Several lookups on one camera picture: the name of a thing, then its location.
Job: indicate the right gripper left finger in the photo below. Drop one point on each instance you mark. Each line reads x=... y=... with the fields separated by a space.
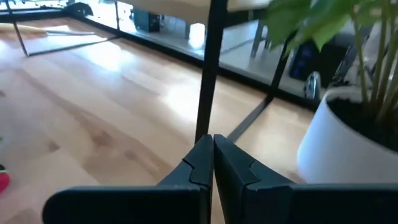
x=199 y=174

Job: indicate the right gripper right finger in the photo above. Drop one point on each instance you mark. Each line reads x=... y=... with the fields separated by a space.
x=242 y=186

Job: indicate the red strawberry with green leaves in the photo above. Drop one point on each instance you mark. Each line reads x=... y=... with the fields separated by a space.
x=3 y=182

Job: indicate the green plant in white pot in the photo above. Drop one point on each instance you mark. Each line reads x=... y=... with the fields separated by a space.
x=335 y=149

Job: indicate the wooden shelf with black legs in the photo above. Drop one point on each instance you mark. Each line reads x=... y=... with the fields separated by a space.
x=211 y=62

